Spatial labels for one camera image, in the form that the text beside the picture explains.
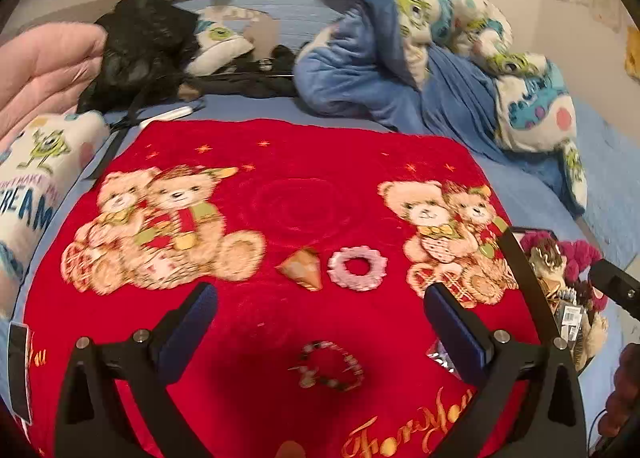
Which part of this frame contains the yellow wall paper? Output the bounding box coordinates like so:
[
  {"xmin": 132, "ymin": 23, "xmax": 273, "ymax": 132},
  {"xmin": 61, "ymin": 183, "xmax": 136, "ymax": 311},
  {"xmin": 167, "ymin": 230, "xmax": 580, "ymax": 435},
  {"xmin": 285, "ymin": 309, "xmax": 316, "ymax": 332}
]
[{"xmin": 625, "ymin": 25, "xmax": 640, "ymax": 84}]

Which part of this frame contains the black item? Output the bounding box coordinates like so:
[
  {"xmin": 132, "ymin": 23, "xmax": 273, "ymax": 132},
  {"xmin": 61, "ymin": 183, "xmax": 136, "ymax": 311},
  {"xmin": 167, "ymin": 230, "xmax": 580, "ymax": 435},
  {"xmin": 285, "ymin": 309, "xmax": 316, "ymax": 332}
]
[{"xmin": 557, "ymin": 288, "xmax": 584, "ymax": 339}]

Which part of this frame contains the blue monster-print duvet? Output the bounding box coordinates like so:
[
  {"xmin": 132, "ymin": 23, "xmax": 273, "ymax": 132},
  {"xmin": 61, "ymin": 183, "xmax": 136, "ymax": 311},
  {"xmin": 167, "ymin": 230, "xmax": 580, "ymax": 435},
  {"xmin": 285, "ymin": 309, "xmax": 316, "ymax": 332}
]
[{"xmin": 292, "ymin": 0, "xmax": 589, "ymax": 219}]

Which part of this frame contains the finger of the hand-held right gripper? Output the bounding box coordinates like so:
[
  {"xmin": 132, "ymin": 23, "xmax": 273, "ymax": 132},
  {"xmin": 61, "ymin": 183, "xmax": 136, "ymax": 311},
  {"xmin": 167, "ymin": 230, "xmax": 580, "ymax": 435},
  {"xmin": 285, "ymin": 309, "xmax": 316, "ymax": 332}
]
[{"xmin": 589, "ymin": 259, "xmax": 640, "ymax": 321}]

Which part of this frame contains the beige wall paper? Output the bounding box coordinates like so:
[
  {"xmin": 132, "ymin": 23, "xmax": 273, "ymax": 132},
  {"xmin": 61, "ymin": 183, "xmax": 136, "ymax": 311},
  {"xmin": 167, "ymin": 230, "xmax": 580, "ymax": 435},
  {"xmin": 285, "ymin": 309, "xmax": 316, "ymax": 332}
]
[{"xmin": 590, "ymin": 0, "xmax": 626, "ymax": 31}]

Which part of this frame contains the black garment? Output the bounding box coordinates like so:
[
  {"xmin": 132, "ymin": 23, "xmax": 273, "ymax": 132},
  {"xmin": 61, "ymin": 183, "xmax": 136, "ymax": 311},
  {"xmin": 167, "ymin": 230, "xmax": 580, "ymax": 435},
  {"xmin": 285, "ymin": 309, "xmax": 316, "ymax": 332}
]
[{"xmin": 177, "ymin": 45, "xmax": 299, "ymax": 101}]

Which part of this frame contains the large white monster-print pillow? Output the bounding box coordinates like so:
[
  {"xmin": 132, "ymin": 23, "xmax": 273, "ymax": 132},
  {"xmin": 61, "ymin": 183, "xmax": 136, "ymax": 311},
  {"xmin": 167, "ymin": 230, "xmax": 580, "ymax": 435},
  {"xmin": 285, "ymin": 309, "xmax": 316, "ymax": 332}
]
[{"xmin": 0, "ymin": 110, "xmax": 111, "ymax": 319}]

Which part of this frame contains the pink scrunchie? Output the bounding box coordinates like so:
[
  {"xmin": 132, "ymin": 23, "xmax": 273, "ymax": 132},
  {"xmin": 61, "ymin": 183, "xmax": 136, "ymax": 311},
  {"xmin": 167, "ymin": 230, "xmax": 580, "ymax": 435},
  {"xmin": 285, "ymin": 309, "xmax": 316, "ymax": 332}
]
[{"xmin": 327, "ymin": 246, "xmax": 389, "ymax": 291}]

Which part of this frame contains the blue bed sheet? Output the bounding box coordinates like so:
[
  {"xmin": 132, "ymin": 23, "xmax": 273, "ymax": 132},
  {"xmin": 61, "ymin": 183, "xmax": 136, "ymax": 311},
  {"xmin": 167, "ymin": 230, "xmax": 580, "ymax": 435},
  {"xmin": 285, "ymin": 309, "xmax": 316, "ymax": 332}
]
[{"xmin": 0, "ymin": 92, "xmax": 640, "ymax": 389}]

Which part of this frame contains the pink quilt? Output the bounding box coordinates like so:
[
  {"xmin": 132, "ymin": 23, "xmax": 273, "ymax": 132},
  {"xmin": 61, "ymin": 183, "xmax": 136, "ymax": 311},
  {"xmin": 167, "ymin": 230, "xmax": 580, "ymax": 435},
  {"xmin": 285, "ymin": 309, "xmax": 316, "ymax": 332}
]
[{"xmin": 0, "ymin": 22, "xmax": 109, "ymax": 149}]

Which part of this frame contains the small white monster-print pillow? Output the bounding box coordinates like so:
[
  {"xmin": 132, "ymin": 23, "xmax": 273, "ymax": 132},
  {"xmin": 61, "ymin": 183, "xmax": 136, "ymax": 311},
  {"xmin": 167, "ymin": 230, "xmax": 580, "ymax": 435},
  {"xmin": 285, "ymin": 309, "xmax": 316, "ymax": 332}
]
[{"xmin": 185, "ymin": 5, "xmax": 269, "ymax": 78}]

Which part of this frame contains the smartphone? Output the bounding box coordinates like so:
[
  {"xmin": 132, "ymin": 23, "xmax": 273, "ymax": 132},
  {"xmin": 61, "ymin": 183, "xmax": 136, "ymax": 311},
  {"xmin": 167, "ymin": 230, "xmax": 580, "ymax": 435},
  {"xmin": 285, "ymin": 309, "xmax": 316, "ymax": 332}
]
[{"xmin": 7, "ymin": 322, "xmax": 34, "ymax": 427}]

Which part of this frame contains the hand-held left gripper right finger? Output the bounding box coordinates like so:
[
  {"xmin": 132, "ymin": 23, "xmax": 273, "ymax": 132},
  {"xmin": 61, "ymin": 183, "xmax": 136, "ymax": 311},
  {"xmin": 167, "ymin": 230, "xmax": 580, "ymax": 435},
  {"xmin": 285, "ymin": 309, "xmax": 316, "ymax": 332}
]
[{"xmin": 424, "ymin": 282, "xmax": 587, "ymax": 458}]

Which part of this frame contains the pile of hair accessories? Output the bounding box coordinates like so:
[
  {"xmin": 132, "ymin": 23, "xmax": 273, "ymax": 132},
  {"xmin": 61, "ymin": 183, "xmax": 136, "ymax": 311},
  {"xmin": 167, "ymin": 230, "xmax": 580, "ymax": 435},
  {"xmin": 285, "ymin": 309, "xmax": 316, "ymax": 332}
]
[{"xmin": 530, "ymin": 243, "xmax": 609, "ymax": 372}]

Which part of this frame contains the orange triangular hair clip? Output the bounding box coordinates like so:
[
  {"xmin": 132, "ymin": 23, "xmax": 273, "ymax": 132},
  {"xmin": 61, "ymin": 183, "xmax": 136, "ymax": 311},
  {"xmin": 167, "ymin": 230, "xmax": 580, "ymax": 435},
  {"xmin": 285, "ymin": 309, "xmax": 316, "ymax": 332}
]
[{"xmin": 275, "ymin": 247, "xmax": 324, "ymax": 293}]

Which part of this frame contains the magenta plush rabbit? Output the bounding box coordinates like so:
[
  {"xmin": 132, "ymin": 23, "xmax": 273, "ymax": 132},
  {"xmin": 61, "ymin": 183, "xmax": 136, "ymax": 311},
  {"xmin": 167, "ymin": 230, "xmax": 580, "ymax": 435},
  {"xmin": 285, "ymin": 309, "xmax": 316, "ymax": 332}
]
[{"xmin": 520, "ymin": 232, "xmax": 609, "ymax": 324}]

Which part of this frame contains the small clear plastic bag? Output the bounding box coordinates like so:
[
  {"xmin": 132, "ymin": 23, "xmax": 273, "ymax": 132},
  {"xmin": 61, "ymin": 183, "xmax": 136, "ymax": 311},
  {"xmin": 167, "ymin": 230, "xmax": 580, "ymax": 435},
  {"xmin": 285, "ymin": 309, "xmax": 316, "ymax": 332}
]
[{"xmin": 426, "ymin": 340, "xmax": 464, "ymax": 379}]

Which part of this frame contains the red teddy-bear printed blanket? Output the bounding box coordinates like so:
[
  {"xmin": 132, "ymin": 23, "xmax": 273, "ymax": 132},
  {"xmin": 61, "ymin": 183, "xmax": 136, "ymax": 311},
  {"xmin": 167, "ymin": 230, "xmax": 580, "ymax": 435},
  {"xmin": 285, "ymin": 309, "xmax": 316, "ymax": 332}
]
[{"xmin": 10, "ymin": 119, "xmax": 544, "ymax": 458}]

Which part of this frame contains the blue headboard with metal rail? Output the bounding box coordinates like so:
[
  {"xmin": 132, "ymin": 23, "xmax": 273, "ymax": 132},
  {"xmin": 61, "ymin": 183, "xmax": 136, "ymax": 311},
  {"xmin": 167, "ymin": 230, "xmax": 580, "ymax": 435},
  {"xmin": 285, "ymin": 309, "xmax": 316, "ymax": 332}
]
[{"xmin": 167, "ymin": 0, "xmax": 331, "ymax": 59}]

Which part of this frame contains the person's right hand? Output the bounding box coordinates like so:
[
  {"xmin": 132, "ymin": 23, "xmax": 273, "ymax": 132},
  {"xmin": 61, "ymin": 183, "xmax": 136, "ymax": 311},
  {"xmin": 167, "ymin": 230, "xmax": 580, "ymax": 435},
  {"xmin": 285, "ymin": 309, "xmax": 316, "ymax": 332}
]
[{"xmin": 604, "ymin": 343, "xmax": 640, "ymax": 440}]

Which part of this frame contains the black strap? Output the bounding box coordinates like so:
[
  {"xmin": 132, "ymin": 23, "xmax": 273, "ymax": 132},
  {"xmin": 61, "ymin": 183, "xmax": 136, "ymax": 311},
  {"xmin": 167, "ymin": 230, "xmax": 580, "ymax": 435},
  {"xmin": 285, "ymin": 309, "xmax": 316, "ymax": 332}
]
[{"xmin": 87, "ymin": 102, "xmax": 146, "ymax": 181}]

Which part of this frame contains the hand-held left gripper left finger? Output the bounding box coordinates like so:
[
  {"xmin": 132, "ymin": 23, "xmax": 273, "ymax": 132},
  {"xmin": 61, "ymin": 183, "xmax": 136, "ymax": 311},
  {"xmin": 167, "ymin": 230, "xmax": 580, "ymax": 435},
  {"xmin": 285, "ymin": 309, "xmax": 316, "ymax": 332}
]
[{"xmin": 54, "ymin": 281, "xmax": 221, "ymax": 458}]

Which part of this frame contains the black puffer jacket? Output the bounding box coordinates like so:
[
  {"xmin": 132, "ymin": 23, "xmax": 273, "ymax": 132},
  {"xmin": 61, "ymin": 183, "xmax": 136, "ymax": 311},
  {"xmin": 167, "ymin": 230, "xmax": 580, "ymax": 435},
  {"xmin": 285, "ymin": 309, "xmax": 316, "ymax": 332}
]
[{"xmin": 77, "ymin": 0, "xmax": 201, "ymax": 114}]

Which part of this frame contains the black storage box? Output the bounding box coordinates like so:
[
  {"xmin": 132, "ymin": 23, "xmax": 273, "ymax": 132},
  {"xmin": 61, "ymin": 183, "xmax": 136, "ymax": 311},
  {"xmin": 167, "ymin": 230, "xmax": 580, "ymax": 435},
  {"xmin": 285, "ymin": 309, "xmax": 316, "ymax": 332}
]
[{"xmin": 497, "ymin": 225, "xmax": 609, "ymax": 374}]

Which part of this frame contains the white stick-shaped device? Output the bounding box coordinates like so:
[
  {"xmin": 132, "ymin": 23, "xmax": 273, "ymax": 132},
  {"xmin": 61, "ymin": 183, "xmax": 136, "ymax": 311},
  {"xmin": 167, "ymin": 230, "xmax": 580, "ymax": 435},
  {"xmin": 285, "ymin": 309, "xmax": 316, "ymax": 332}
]
[{"xmin": 139, "ymin": 105, "xmax": 194, "ymax": 129}]

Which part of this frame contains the beaded bracelet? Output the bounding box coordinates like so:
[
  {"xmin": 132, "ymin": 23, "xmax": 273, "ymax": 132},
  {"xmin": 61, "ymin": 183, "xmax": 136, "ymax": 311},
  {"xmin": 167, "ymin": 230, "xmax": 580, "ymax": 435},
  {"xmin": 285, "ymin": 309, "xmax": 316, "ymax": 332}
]
[{"xmin": 290, "ymin": 340, "xmax": 365, "ymax": 392}]

